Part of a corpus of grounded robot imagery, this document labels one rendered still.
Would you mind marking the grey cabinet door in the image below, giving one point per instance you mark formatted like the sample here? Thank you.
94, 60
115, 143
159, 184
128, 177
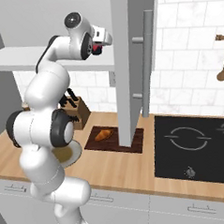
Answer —
125, 69

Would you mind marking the black hob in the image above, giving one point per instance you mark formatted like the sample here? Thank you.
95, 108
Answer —
194, 155

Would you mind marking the grey wall cabinet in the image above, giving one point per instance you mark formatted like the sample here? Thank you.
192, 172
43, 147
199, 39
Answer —
17, 60

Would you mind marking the small brown object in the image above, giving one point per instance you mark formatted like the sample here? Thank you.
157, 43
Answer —
25, 106

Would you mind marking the grey wall socket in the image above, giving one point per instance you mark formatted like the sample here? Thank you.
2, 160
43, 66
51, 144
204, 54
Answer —
112, 79

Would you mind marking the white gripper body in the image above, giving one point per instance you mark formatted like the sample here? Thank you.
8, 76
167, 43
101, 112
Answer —
106, 37

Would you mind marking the white round plate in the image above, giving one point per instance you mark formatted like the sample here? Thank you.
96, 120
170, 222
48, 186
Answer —
76, 152

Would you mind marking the olive-brown pastry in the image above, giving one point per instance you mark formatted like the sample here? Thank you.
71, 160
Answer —
64, 153

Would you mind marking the wooden knife block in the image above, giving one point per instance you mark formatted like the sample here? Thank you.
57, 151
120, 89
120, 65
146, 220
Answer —
81, 114

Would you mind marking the grey tall cabinet side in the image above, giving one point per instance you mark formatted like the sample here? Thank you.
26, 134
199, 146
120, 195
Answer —
1, 92

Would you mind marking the wooden hanging spoon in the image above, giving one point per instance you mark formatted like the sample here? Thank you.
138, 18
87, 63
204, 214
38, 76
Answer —
222, 74

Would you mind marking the dark wooden cutting board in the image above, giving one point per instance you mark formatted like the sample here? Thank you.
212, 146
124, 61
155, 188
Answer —
115, 143

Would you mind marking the grey hob knob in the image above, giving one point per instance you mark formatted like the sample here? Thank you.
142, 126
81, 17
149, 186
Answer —
190, 172

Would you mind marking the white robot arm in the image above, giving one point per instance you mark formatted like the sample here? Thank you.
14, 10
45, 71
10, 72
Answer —
46, 127

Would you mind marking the white drawer front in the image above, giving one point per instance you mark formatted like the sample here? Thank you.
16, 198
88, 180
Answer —
128, 200
173, 208
12, 196

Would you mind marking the wooden tool rail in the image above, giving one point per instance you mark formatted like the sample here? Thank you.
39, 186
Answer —
222, 37

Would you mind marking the orange-brown croissant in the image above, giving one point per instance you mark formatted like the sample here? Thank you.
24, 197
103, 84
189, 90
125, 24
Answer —
103, 135

